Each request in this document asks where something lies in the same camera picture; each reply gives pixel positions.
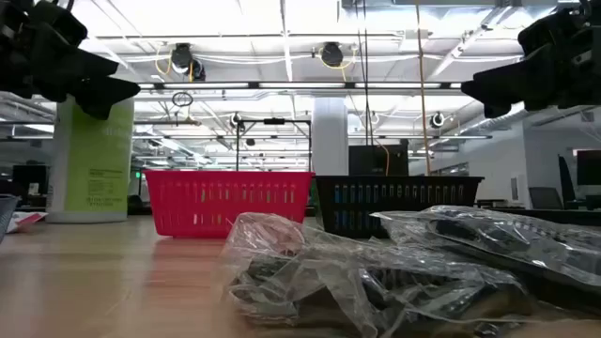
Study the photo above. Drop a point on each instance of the translucent item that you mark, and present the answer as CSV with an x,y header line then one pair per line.
x,y
267,232

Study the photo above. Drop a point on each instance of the black plastic basket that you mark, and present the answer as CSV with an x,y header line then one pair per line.
x,y
328,206

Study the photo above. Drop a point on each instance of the black background rack frame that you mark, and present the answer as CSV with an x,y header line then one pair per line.
x,y
237,141

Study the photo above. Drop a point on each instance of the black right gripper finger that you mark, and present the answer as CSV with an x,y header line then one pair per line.
x,y
497,110
516,80

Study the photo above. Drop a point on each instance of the black aluminium frame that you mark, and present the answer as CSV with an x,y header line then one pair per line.
x,y
563,215

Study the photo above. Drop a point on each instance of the green disinfecting wipes canister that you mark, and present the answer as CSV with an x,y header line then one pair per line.
x,y
94,159

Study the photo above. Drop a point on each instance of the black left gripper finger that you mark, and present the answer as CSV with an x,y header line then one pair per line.
x,y
105,96
70,70

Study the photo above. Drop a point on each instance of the green plastic basket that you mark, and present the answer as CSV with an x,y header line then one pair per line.
x,y
312,195

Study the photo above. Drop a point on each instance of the black equipment cabinet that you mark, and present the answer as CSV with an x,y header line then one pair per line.
x,y
371,162

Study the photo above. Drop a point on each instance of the long ceiling light fixture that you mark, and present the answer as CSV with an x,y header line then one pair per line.
x,y
300,85

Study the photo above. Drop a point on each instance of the white building column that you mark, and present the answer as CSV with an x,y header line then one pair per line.
x,y
330,136

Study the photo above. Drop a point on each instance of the dark computer monitor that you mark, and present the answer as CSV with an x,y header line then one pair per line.
x,y
589,166

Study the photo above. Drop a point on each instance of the white travel toothpaste tube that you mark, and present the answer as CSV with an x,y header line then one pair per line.
x,y
26,220

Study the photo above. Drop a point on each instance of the red plastic basket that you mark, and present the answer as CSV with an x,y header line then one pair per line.
x,y
188,220

